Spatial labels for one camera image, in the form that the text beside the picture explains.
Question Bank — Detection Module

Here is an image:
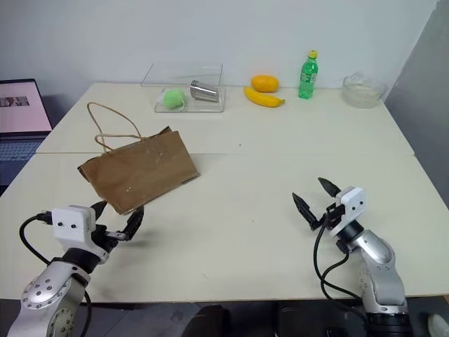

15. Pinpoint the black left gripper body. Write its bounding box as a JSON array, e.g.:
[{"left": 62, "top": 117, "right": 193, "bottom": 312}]
[{"left": 91, "top": 223, "right": 130, "bottom": 254}]

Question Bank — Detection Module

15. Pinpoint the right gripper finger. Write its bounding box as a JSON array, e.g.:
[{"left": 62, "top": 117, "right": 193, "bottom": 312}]
[
  {"left": 318, "top": 177, "right": 340, "bottom": 198},
  {"left": 292, "top": 192, "right": 319, "bottom": 231}
]

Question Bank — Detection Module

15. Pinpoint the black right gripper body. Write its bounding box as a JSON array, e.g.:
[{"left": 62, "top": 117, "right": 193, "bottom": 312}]
[{"left": 309, "top": 201, "right": 347, "bottom": 232}]

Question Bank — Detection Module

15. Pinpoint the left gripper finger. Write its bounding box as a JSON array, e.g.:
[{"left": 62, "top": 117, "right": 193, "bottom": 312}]
[
  {"left": 123, "top": 206, "right": 146, "bottom": 242},
  {"left": 91, "top": 200, "right": 109, "bottom": 226}
]

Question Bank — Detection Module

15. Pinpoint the brown paper bag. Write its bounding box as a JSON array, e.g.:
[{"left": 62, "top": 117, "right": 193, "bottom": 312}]
[{"left": 77, "top": 102, "right": 201, "bottom": 216}]

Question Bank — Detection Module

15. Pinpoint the clear glass bowl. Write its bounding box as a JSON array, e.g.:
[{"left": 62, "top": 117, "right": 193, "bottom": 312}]
[{"left": 342, "top": 72, "right": 389, "bottom": 109}]

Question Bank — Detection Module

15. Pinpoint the yellow banana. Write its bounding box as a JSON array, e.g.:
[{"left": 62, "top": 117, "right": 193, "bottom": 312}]
[{"left": 243, "top": 86, "right": 286, "bottom": 108}]

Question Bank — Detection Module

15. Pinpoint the green plastic bottle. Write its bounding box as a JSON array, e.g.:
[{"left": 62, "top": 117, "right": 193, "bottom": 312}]
[{"left": 297, "top": 50, "right": 320, "bottom": 100}]

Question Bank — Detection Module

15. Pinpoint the orange mango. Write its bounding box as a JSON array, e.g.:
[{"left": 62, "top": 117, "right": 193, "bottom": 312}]
[{"left": 250, "top": 74, "right": 280, "bottom": 93}]

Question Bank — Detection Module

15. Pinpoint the grey partition panel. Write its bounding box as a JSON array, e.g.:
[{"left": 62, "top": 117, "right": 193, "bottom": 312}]
[{"left": 384, "top": 5, "right": 449, "bottom": 216}]

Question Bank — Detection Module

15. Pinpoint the open laptop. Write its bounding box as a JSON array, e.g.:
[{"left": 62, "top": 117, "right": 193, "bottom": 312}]
[{"left": 0, "top": 78, "right": 53, "bottom": 187}]

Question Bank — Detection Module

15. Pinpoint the green ball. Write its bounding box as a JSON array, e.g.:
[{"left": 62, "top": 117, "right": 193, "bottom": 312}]
[{"left": 156, "top": 88, "right": 190, "bottom": 110}]

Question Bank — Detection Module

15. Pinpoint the clear plastic box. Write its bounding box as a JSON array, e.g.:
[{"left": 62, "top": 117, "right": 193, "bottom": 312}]
[{"left": 140, "top": 62, "right": 225, "bottom": 114}]

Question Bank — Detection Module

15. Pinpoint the stainless steel cup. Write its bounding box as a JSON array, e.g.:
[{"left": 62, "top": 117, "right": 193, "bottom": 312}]
[{"left": 189, "top": 79, "right": 220, "bottom": 103}]

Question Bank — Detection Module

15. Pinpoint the white shoe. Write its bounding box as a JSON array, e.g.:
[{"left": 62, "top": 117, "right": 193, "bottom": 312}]
[{"left": 427, "top": 313, "right": 449, "bottom": 337}]

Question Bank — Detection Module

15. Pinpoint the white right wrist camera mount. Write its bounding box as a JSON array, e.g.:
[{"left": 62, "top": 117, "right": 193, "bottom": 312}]
[{"left": 326, "top": 186, "right": 366, "bottom": 237}]

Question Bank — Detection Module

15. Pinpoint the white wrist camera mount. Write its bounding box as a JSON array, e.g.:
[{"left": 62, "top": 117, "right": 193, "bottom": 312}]
[
  {"left": 51, "top": 204, "right": 110, "bottom": 265},
  {"left": 326, "top": 186, "right": 366, "bottom": 237}
]

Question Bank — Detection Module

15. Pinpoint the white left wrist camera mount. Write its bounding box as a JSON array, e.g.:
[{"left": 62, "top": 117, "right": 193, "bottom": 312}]
[{"left": 51, "top": 204, "right": 110, "bottom": 265}]

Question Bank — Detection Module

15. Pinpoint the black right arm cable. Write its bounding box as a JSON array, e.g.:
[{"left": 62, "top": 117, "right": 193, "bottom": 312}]
[{"left": 313, "top": 216, "right": 370, "bottom": 337}]

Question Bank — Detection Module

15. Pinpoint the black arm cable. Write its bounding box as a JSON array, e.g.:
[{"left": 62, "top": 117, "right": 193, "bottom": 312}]
[
  {"left": 19, "top": 209, "right": 93, "bottom": 337},
  {"left": 313, "top": 216, "right": 370, "bottom": 337}
]

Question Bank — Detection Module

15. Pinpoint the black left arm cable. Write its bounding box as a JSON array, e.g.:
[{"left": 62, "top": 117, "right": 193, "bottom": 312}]
[{"left": 19, "top": 209, "right": 93, "bottom": 337}]

